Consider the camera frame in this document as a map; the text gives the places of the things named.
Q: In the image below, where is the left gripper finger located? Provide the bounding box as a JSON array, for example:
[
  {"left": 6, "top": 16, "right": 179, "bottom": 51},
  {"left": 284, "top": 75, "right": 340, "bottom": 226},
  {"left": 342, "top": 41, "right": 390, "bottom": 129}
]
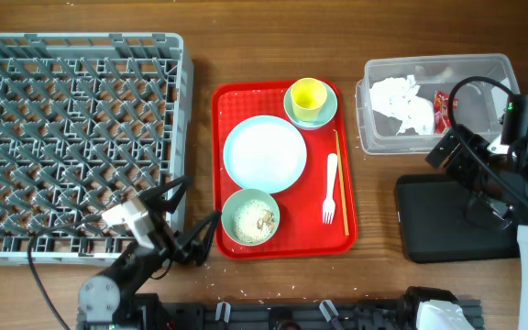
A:
[
  {"left": 179, "top": 211, "right": 222, "bottom": 266},
  {"left": 138, "top": 175, "right": 193, "bottom": 214}
]

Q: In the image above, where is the red snack wrapper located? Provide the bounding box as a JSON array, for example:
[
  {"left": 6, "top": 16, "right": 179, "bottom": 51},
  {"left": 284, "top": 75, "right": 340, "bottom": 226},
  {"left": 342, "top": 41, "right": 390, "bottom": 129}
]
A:
[{"left": 434, "top": 91, "right": 451, "bottom": 134}]

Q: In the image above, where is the green bowl with rice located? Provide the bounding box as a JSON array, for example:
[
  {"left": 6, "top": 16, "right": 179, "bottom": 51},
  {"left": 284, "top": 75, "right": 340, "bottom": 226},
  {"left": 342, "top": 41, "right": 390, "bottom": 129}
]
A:
[{"left": 221, "top": 189, "right": 281, "bottom": 247}]

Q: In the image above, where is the white paper napkin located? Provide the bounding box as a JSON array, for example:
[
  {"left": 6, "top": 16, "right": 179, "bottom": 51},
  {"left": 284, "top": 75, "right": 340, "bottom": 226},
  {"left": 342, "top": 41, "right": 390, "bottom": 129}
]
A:
[{"left": 369, "top": 74, "right": 435, "bottom": 135}]

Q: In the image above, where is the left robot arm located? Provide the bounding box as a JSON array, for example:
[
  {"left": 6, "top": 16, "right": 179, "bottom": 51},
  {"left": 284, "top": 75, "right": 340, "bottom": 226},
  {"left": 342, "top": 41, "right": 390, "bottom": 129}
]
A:
[{"left": 77, "top": 176, "right": 222, "bottom": 329}]

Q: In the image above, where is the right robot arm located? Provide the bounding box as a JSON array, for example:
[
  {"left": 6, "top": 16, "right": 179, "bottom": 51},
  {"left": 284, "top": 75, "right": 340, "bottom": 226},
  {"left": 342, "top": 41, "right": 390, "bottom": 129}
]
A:
[{"left": 426, "top": 95, "right": 528, "bottom": 329}]

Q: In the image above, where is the clear plastic waste bin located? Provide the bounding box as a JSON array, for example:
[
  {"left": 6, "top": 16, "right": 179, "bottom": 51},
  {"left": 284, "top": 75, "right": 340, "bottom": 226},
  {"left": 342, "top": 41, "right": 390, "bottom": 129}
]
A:
[{"left": 356, "top": 53, "right": 520, "bottom": 155}]

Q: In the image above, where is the grey plastic dishwasher rack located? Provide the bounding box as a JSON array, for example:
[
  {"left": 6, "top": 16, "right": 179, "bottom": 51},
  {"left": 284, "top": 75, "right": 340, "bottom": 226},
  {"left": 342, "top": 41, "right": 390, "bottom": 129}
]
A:
[{"left": 0, "top": 32, "right": 194, "bottom": 265}]

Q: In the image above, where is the black rectangular tray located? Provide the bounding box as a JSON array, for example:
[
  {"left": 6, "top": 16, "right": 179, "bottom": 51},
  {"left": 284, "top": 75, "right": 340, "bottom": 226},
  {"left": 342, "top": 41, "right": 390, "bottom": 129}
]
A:
[{"left": 395, "top": 174, "right": 519, "bottom": 263}]

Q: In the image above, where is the white label on bin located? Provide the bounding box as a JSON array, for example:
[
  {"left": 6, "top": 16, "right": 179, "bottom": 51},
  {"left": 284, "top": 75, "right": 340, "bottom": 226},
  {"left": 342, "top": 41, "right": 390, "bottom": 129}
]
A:
[{"left": 500, "top": 78, "right": 515, "bottom": 97}]

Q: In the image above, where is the light blue round plate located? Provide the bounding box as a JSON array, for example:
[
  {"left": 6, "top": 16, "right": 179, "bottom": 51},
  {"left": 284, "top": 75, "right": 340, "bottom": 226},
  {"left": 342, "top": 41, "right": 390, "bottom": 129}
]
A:
[{"left": 223, "top": 115, "right": 307, "bottom": 194}]

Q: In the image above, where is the red plastic serving tray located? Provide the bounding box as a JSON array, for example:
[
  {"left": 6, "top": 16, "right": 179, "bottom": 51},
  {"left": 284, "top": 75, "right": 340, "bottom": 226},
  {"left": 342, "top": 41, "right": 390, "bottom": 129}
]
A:
[{"left": 211, "top": 80, "right": 358, "bottom": 261}]

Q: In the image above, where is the white plastic fork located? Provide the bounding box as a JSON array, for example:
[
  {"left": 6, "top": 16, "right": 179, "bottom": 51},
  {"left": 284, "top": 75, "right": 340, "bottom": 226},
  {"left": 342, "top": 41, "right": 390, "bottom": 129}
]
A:
[{"left": 322, "top": 153, "right": 338, "bottom": 225}]

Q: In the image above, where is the wooden chopstick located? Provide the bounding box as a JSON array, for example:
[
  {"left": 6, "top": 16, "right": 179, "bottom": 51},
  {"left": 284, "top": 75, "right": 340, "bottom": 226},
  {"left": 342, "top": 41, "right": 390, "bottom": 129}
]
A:
[{"left": 334, "top": 130, "right": 350, "bottom": 237}]

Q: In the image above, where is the small green saucer bowl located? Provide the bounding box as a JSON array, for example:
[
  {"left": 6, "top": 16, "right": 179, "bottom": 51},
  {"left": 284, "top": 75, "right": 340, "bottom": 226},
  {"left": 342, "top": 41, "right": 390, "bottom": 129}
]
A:
[{"left": 283, "top": 82, "right": 338, "bottom": 130}]

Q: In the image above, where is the yellow plastic cup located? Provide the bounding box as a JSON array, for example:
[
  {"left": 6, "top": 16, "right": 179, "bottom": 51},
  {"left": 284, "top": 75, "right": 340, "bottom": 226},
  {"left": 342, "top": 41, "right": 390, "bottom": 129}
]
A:
[{"left": 290, "top": 78, "right": 328, "bottom": 122}]

